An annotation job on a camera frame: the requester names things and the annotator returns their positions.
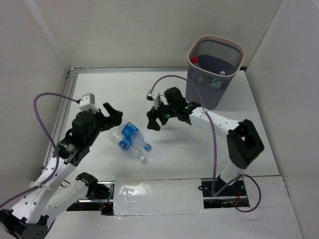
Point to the clear tape sheet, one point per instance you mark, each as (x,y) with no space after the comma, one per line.
(158,197)

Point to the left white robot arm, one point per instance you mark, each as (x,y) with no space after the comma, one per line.
(36,212)

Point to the blue label bottle white cap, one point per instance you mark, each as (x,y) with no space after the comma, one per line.
(130,149)

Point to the grey mesh waste bin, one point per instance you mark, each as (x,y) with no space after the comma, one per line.
(215,54)

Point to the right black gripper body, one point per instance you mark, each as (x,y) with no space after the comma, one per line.
(169,109)

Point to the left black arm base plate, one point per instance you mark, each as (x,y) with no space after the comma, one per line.
(101,201)

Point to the red label water bottle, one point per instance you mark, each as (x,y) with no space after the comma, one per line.
(195,61)

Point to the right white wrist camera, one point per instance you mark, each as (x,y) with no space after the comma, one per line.
(153,97)

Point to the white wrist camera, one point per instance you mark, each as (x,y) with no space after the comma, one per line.
(153,97)
(87,103)

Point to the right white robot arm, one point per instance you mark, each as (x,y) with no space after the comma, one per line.
(243,141)

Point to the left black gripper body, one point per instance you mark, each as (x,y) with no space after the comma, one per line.
(105,120)

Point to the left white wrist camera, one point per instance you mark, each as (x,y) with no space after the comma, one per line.
(87,103)

